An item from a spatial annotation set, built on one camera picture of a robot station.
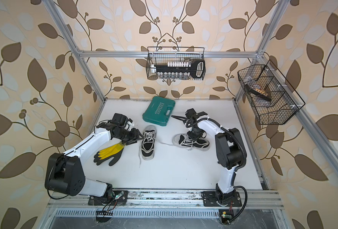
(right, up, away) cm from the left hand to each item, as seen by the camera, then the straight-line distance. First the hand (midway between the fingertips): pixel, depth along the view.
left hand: (139, 137), depth 85 cm
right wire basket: (+76, +17, -13) cm, 79 cm away
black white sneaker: (+28, -4, +6) cm, 28 cm away
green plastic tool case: (+10, +16, +23) cm, 30 cm away
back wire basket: (+6, +51, +12) cm, 53 cm away
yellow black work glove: (-17, -10, +4) cm, 20 cm away
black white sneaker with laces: (+5, -5, +4) cm, 8 cm away
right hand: (+37, -1, +9) cm, 38 cm away
